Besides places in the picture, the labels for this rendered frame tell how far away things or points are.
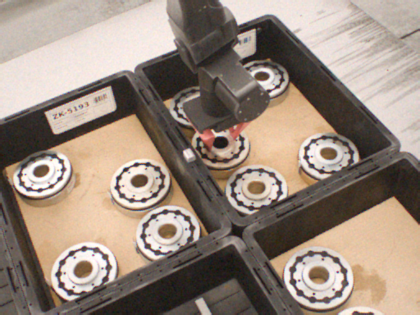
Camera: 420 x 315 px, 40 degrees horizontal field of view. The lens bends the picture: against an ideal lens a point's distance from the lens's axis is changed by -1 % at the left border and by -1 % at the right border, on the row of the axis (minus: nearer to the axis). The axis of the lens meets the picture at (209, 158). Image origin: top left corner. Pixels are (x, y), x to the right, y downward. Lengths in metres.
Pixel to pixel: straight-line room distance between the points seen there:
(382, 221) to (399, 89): 0.47
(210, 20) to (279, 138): 0.37
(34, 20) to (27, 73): 1.42
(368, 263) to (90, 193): 0.48
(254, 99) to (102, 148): 0.38
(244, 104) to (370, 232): 0.31
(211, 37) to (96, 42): 0.76
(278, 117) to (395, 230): 0.30
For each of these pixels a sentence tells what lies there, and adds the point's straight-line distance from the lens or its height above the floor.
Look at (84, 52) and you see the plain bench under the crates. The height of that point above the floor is 0.70.
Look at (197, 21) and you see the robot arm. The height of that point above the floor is 1.18.
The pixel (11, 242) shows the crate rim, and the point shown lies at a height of 0.93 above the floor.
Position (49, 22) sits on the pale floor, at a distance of 2.86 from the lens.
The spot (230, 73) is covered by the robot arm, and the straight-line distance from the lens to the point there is 0.80.
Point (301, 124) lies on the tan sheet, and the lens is 1.08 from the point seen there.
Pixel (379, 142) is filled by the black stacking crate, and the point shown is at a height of 0.91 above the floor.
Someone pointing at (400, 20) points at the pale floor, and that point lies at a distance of 2.71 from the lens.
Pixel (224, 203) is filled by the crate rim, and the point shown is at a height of 0.93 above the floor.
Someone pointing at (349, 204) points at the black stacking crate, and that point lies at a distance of 0.92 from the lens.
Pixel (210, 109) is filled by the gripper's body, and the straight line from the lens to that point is 0.90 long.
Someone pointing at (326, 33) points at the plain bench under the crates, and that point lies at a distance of 1.48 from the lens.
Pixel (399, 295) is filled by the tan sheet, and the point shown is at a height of 0.83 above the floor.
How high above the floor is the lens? 1.63
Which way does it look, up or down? 51 degrees down
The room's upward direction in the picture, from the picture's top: 7 degrees counter-clockwise
